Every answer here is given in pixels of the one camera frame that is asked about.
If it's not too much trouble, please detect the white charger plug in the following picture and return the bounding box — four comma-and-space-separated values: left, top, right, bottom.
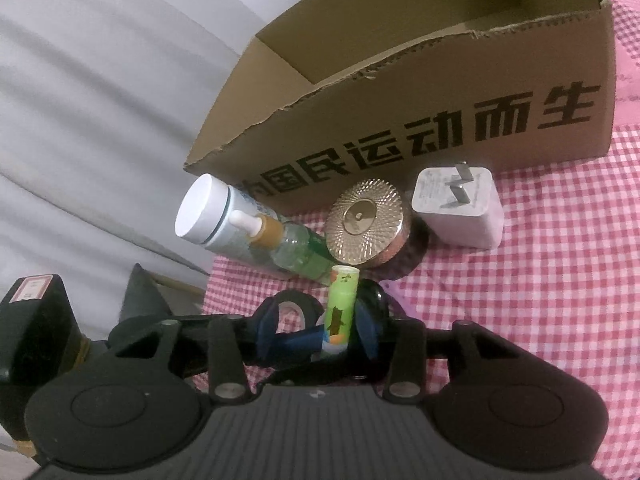
411, 161, 505, 251

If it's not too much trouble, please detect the white fabric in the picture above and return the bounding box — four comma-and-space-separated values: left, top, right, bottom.
0, 0, 321, 461

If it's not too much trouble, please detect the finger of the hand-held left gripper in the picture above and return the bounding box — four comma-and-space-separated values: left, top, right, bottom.
119, 262, 174, 324

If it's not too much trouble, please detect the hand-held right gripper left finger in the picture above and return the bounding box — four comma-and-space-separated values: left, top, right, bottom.
107, 300, 326, 404

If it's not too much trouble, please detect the clear green dropper bottle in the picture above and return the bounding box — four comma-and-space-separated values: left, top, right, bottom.
229, 210, 335, 283

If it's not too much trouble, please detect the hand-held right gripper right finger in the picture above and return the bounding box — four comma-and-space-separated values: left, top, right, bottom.
352, 302, 507, 406

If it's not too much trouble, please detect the gold round compact case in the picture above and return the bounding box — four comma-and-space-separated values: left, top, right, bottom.
324, 177, 428, 281

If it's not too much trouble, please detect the pink checkered bedsheet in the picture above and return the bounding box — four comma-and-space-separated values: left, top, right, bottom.
192, 0, 640, 480

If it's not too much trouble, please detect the green lip balm tube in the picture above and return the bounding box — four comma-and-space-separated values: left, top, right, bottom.
320, 265, 360, 358

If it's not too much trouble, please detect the black tape roll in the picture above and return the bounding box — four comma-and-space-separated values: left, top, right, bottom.
270, 279, 396, 328

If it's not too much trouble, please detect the printed cardboard box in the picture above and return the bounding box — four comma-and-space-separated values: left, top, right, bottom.
182, 0, 617, 221

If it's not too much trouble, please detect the white capped bottle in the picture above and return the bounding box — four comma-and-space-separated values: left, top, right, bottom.
174, 172, 281, 263

